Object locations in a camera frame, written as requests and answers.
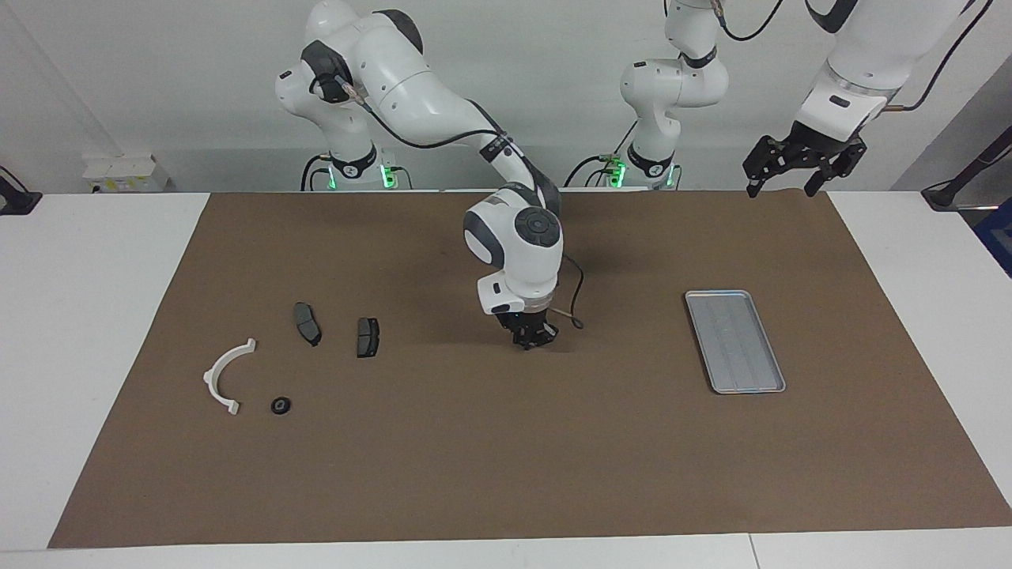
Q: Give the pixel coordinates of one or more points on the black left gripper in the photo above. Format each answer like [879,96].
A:
[806,148]

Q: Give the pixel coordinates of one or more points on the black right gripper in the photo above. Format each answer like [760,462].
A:
[530,322]

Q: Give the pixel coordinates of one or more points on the large black bearing gear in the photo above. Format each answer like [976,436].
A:
[275,405]

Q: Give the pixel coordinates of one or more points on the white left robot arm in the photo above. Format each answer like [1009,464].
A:
[672,87]

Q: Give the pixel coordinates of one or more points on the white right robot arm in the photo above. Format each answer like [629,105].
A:
[411,79]

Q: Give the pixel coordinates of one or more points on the silver metal tray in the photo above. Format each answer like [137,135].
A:
[735,348]

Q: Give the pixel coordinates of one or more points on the brown table mat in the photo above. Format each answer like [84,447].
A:
[506,458]

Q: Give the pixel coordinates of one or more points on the short dark brake pad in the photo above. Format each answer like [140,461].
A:
[368,338]

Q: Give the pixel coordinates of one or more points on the blue box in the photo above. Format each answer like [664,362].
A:
[998,237]

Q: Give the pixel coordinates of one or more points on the long dark brake pad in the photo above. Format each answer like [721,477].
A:
[307,322]

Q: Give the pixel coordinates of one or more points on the white power strip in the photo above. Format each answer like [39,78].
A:
[126,174]

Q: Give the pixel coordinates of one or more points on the black table clamp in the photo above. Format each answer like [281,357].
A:
[20,201]

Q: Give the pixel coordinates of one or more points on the white curved plastic bracket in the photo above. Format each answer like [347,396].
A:
[210,379]

